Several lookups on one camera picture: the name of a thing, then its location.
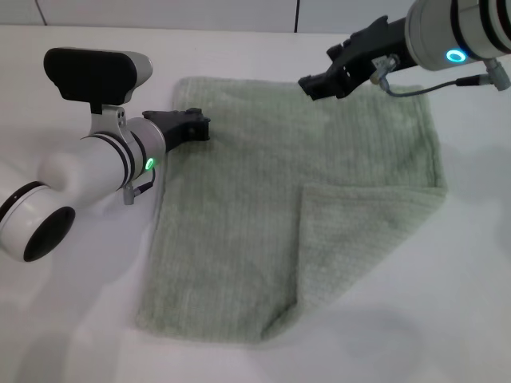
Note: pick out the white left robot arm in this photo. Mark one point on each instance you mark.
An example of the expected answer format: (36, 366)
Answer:
(92, 171)

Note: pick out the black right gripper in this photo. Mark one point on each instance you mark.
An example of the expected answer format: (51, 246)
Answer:
(375, 44)

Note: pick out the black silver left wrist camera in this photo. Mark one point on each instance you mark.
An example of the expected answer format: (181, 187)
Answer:
(92, 76)

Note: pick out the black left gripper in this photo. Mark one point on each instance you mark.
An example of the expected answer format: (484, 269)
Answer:
(173, 127)

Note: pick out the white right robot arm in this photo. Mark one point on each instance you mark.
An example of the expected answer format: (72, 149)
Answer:
(455, 28)

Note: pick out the light green ribbed towel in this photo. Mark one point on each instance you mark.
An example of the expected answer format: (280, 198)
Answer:
(239, 199)

